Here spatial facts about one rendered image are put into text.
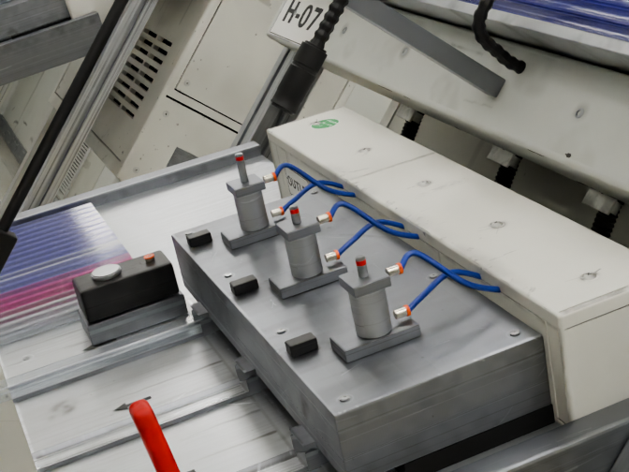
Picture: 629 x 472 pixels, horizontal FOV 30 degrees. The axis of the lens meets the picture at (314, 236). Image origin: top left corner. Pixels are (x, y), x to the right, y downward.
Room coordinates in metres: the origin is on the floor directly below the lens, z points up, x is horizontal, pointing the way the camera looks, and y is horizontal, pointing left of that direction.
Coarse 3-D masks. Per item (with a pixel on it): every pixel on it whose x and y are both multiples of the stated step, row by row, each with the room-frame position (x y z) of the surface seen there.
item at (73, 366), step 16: (176, 320) 0.89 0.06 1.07; (192, 320) 0.89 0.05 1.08; (144, 336) 0.88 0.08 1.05; (160, 336) 0.88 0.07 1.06; (176, 336) 0.88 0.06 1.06; (96, 352) 0.86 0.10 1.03; (112, 352) 0.86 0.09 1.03; (128, 352) 0.87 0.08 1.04; (48, 368) 0.85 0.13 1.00; (64, 368) 0.85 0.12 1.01; (80, 368) 0.86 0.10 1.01; (96, 368) 0.86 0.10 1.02; (0, 384) 0.84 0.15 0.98; (16, 384) 0.84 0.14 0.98; (32, 384) 0.84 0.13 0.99; (48, 384) 0.85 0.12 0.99; (0, 400) 0.84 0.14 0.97
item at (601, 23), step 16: (464, 0) 0.92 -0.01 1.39; (496, 0) 0.88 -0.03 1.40; (512, 0) 0.87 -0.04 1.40; (528, 0) 0.84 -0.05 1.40; (544, 0) 0.83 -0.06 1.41; (560, 0) 0.81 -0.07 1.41; (576, 0) 0.80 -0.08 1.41; (592, 0) 0.78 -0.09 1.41; (608, 0) 0.77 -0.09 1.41; (624, 0) 0.75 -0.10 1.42; (528, 16) 0.84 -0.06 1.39; (544, 16) 0.82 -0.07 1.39; (560, 16) 0.81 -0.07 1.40; (576, 16) 0.79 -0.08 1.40; (592, 16) 0.78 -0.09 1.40; (608, 16) 0.76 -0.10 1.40; (624, 16) 0.75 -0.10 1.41; (592, 32) 0.77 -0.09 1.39; (608, 32) 0.75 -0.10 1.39; (624, 32) 0.74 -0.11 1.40
